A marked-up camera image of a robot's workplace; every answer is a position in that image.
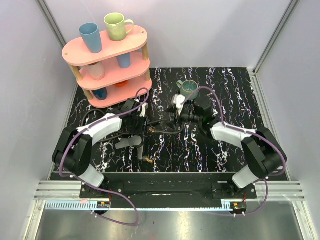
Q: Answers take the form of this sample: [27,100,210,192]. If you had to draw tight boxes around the light blue plastic cup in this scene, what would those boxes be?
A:
[79,22,102,54]

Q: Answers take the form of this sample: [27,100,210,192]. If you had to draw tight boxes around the pale pink faceted cup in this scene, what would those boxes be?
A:
[86,61,105,81]

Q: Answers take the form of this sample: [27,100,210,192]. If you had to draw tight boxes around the teal glazed ceramic mug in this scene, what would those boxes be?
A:
[176,80,199,101]

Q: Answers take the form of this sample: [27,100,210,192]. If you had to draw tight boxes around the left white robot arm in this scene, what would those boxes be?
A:
[52,99,149,198]

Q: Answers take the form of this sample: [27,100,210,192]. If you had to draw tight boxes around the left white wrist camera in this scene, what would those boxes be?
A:
[135,99,149,118]

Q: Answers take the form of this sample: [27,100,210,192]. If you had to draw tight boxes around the pink three-tier wooden shelf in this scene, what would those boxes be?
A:
[62,25,152,108]

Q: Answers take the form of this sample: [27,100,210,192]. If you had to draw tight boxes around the light green ceramic mug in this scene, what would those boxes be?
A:
[104,12,135,42]

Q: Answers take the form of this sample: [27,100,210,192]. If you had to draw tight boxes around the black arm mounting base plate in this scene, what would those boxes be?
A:
[79,172,257,210]

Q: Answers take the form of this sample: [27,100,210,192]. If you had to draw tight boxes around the dark blue mug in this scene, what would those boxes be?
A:
[92,87,108,101]

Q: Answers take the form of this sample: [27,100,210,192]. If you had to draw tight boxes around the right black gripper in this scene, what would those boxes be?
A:
[160,105,202,132]

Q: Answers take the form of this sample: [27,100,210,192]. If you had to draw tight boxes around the blue cup middle shelf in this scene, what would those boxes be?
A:
[116,53,131,69]

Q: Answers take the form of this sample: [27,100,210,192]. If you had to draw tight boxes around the black faucet fitting brass ends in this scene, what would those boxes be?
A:
[114,126,156,164]

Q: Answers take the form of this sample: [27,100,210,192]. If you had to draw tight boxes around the black marble pattern mat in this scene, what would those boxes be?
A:
[49,67,278,174]

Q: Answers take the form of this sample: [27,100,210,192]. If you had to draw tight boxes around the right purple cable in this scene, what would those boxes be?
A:
[182,86,287,217]

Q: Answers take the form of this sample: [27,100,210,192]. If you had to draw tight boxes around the aluminium frame rail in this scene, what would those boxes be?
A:
[33,180,306,202]

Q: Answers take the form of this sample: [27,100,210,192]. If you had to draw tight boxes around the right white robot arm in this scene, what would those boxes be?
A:
[165,104,288,199]

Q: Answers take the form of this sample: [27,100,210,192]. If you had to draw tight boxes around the black corrugated flexible hose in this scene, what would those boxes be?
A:
[82,108,185,142]

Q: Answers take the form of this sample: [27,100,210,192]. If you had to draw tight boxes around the orange plastic bowl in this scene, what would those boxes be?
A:
[115,80,128,87]

